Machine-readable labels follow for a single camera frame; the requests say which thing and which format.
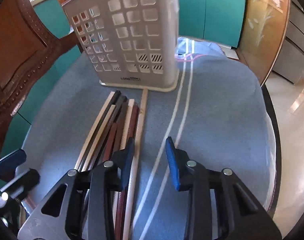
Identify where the light wooden chopstick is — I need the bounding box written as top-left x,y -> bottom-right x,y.
123,89 -> 148,240

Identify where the dark red chopstick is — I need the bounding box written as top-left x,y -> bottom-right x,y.
115,103 -> 138,239

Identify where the black slim chopstick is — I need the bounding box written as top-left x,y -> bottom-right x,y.
84,94 -> 127,170

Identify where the silver metal chopstick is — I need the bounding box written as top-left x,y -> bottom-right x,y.
74,92 -> 114,170

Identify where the blue striped cloth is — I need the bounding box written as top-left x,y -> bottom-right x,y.
19,42 -> 275,239

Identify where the carved dark wooden chair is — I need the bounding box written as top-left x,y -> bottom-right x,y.
0,0 -> 79,152

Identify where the silver multi-door refrigerator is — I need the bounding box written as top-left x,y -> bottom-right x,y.
273,0 -> 304,84

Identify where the beige plastic utensil holder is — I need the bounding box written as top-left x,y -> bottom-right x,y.
62,0 -> 179,92

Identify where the wooden framed glass door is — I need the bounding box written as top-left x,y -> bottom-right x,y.
238,0 -> 290,85

